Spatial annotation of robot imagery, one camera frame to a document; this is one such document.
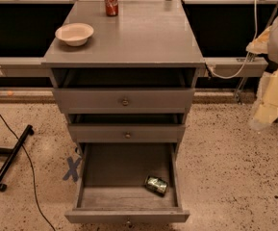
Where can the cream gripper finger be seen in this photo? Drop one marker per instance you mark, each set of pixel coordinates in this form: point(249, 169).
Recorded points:
point(259, 44)
point(265, 108)

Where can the green soda can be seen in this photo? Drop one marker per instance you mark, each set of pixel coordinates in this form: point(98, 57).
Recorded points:
point(156, 185)

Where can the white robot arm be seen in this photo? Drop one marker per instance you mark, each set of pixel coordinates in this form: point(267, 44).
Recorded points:
point(272, 46)

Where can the grey drawer cabinet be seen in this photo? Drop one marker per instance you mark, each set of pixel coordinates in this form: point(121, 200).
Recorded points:
point(145, 34)

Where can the red soda can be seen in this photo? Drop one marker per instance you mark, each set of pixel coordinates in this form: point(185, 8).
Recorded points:
point(111, 7)

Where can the grey top drawer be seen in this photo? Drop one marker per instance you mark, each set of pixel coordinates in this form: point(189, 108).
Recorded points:
point(124, 90)

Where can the grey open bottom drawer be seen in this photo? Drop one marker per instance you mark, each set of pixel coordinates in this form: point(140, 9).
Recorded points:
point(111, 185)

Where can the grey middle drawer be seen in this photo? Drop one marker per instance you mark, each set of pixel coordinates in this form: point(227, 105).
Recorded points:
point(126, 128)

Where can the white bowl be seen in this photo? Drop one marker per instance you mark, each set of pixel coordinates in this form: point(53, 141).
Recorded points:
point(74, 34)

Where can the black stand leg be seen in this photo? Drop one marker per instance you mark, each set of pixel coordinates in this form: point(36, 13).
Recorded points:
point(10, 154)

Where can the grey metal frame rail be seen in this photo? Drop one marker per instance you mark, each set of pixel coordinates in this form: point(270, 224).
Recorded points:
point(34, 67)

